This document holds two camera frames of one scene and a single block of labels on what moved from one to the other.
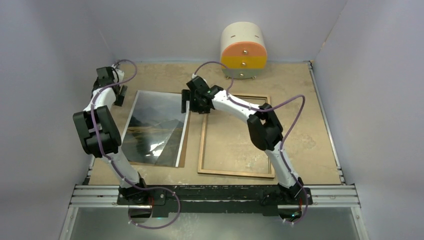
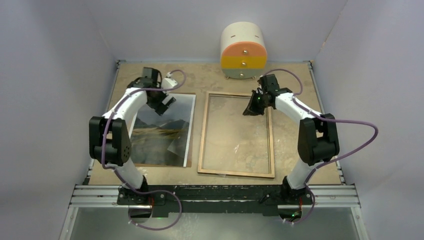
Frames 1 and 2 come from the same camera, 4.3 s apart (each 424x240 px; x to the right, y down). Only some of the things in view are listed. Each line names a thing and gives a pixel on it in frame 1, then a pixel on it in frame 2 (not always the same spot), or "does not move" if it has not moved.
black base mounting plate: (214, 199) does not move
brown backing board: (182, 159) to (188, 152)
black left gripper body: (119, 86) to (159, 96)
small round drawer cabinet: (243, 50) does not move
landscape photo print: (155, 129) does not move
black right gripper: (189, 95) to (252, 110)
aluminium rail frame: (342, 196) does not move
